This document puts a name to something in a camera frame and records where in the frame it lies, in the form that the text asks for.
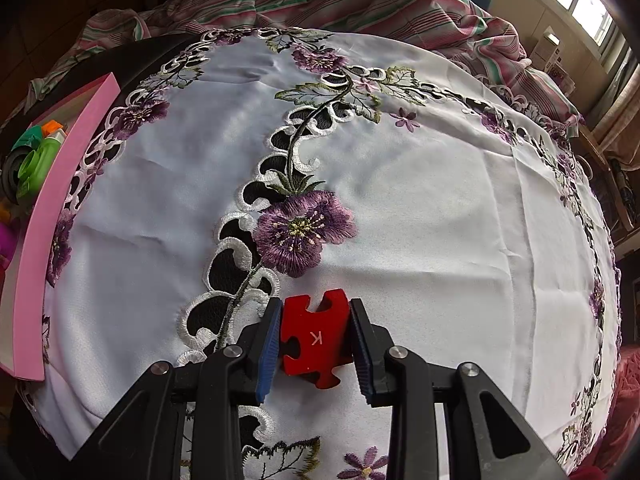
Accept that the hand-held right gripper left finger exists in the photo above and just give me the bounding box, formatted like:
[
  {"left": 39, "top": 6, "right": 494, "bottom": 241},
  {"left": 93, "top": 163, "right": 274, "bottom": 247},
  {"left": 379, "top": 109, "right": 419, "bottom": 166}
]
[{"left": 72, "top": 298, "right": 282, "bottom": 480}]

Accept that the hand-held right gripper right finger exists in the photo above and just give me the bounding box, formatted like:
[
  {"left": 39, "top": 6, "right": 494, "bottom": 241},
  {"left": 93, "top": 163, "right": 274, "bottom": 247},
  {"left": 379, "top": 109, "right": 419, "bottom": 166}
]
[{"left": 349, "top": 299, "right": 568, "bottom": 480}]

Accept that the red puzzle-shaped plastic piece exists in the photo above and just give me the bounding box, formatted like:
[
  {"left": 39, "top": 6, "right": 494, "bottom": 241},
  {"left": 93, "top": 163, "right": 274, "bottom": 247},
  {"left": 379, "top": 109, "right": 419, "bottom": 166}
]
[{"left": 280, "top": 289, "right": 355, "bottom": 391}]

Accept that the pink cardboard box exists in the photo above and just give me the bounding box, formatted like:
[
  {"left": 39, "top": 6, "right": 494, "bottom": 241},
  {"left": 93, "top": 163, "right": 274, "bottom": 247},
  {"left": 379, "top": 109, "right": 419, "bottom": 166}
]
[{"left": 0, "top": 72, "right": 121, "bottom": 381}]

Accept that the magenta flanged plastic piece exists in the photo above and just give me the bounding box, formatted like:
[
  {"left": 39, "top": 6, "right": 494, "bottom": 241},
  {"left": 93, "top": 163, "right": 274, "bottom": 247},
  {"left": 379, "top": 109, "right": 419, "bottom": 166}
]
[{"left": 0, "top": 222, "right": 18, "bottom": 261}]

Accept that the light green round plastic piece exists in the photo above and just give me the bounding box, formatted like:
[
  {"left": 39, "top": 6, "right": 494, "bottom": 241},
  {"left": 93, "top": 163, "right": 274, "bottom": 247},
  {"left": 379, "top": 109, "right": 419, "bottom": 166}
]
[{"left": 16, "top": 130, "right": 67, "bottom": 201}]

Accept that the black plastic cylinder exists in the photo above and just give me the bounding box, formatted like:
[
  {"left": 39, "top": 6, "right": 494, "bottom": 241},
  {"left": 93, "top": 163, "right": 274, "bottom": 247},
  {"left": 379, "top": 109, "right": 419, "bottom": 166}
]
[{"left": 0, "top": 152, "right": 23, "bottom": 201}]

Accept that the teal flanged plastic cylinder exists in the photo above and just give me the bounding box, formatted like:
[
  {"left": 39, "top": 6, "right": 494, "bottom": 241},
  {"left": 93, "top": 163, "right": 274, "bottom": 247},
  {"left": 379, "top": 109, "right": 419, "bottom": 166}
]
[{"left": 11, "top": 125, "right": 46, "bottom": 152}]

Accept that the white embroidered floral tablecloth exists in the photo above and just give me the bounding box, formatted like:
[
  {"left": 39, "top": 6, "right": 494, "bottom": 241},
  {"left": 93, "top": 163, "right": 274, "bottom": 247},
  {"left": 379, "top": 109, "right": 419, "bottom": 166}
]
[{"left": 15, "top": 25, "right": 626, "bottom": 480}]

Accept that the pink red cloth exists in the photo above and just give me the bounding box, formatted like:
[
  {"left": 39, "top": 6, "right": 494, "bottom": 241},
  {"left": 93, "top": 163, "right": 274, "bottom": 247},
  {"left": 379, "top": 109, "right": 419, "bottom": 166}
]
[{"left": 570, "top": 350, "right": 640, "bottom": 480}]

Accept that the wooden bedside table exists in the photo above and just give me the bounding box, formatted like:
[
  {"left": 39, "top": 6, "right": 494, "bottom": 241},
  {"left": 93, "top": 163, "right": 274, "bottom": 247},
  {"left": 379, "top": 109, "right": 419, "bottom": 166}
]
[{"left": 575, "top": 120, "right": 640, "bottom": 241}]

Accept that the pink patterned small box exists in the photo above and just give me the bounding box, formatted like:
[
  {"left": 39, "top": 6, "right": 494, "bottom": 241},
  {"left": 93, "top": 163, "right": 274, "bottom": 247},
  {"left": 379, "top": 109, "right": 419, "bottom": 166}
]
[{"left": 545, "top": 55, "right": 576, "bottom": 96}]

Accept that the striped pink green blanket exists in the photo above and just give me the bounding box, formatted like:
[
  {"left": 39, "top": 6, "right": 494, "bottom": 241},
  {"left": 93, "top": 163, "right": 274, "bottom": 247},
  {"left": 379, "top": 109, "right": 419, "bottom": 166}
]
[{"left": 25, "top": 0, "right": 586, "bottom": 131}]

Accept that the pink patterned curtain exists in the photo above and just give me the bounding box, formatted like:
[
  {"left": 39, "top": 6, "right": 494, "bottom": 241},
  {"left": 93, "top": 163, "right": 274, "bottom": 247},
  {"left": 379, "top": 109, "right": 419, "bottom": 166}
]
[{"left": 587, "top": 50, "right": 640, "bottom": 156}]

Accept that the white carton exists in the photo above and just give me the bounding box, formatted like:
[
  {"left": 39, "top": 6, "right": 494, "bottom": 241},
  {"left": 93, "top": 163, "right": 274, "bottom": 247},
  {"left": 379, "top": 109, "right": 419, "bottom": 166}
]
[{"left": 530, "top": 25, "right": 563, "bottom": 68}]

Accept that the window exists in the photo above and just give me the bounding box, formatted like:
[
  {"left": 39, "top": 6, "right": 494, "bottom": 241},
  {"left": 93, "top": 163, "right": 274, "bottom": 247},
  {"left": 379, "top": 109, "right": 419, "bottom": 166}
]
[{"left": 505, "top": 0, "right": 631, "bottom": 61}]

